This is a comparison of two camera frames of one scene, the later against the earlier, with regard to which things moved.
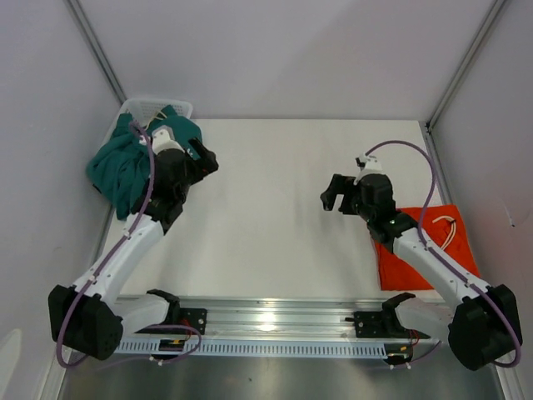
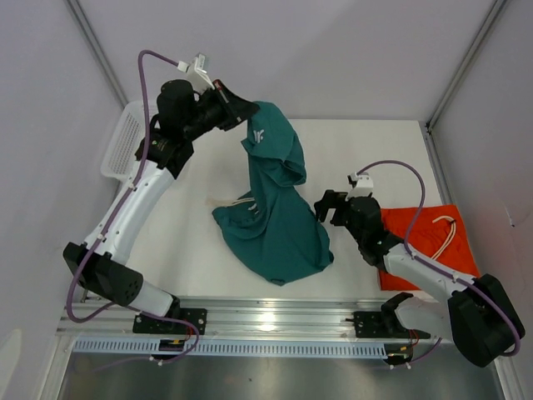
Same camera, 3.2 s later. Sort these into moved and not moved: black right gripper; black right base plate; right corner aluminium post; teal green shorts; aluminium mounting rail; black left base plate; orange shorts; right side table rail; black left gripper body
Moved: teal green shorts; black left gripper body; black right gripper
Not moved: black right base plate; aluminium mounting rail; right side table rail; black left base plate; orange shorts; right corner aluminium post
